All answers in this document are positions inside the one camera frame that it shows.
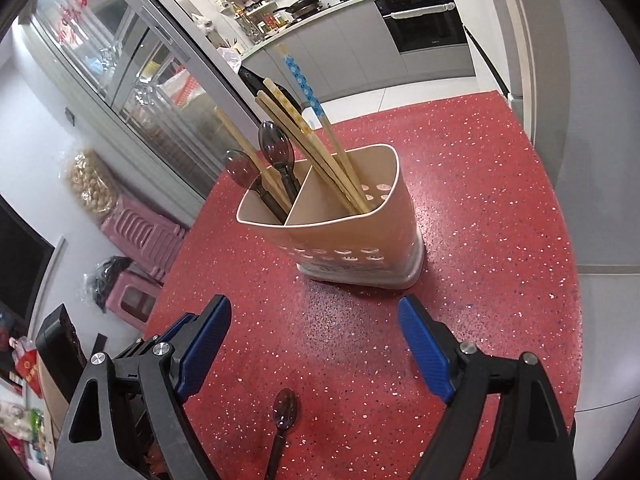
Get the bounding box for glass sliding door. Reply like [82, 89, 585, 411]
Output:
[13, 0, 258, 223]

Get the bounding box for black plastic bag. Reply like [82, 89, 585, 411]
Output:
[85, 256, 132, 311]

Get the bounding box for black built-in oven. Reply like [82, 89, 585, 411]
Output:
[375, 0, 466, 53]

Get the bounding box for bag of round nuts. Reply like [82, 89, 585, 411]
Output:
[62, 148, 119, 222]

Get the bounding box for pink stool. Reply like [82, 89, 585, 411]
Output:
[105, 271, 162, 332]

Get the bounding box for black spoon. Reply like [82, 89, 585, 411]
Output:
[264, 388, 298, 480]
[224, 150, 286, 224]
[258, 122, 300, 204]

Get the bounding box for black garbage bag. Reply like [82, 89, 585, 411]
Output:
[238, 65, 303, 113]

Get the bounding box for black wok on stove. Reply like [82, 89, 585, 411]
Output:
[278, 0, 321, 15]

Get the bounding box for blue dotted chopstick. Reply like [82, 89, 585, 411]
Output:
[277, 44, 371, 212]

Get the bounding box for stacked pink plastic stools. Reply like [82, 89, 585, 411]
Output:
[101, 194, 188, 284]

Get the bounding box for beige plastic utensil holder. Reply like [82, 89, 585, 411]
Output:
[236, 144, 425, 289]

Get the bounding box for yellow patterned chopstick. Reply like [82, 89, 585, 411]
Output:
[256, 78, 371, 214]

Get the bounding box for plain wooden chopstick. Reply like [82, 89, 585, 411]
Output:
[214, 106, 292, 224]

